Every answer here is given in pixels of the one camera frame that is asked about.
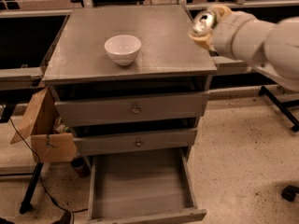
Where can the grey drawer cabinet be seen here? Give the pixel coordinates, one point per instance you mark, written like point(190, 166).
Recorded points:
point(168, 62)

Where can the brown cardboard box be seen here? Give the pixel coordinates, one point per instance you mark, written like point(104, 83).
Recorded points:
point(48, 139)

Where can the grey railing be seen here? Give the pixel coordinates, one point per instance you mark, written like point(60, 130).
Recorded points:
point(227, 66)
point(20, 78)

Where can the black stand leg left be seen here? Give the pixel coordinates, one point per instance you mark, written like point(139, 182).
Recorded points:
point(26, 202)

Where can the black stand leg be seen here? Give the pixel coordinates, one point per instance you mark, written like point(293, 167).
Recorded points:
point(26, 202)
point(284, 107)

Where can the grey top drawer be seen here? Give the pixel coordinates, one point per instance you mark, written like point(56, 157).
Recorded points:
point(132, 109)

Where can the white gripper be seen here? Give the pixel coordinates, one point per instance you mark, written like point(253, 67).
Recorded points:
point(226, 32)

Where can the black stand leg right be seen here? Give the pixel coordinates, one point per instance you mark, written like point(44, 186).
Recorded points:
point(284, 107)

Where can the dark can on floor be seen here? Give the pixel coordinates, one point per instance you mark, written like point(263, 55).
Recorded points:
point(80, 167)

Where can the grey railing right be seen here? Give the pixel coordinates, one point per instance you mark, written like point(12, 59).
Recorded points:
point(227, 66)

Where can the grey middle drawer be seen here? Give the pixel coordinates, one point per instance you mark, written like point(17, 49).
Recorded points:
point(130, 142)

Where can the grey bottom drawer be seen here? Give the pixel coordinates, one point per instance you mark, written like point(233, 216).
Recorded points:
point(144, 187)

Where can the green soda can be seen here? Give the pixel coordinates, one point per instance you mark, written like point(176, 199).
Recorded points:
point(204, 22)

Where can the grey railing left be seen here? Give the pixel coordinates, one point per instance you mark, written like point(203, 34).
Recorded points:
point(20, 78)

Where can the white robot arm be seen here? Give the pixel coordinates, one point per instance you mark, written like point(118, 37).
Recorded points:
point(271, 49)

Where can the black caster wheel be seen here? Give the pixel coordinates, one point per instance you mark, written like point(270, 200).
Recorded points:
point(289, 193)

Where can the grey drawer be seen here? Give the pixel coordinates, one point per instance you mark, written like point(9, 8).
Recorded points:
point(132, 109)
point(130, 142)
point(144, 187)

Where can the white ceramic bowl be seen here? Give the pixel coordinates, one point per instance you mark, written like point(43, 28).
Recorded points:
point(123, 49)

